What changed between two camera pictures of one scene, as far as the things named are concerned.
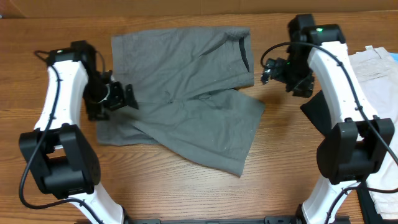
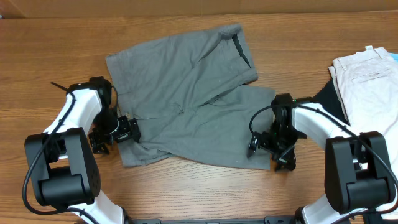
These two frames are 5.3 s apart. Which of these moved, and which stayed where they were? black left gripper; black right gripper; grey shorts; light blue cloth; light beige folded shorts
Moved: black left gripper; black right gripper; grey shorts
Stayed: light blue cloth; light beige folded shorts
